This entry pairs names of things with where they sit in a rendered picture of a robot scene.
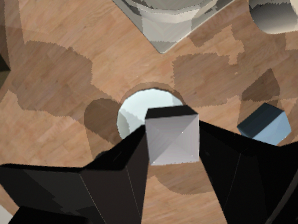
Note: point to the white round dish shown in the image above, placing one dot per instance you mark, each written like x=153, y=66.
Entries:
x=131, y=114

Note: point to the light blue block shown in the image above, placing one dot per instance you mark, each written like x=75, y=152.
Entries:
x=267, y=123

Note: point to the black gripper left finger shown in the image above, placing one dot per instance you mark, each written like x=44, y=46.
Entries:
x=110, y=190

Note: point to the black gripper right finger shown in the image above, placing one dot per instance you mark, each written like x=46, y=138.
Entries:
x=251, y=179

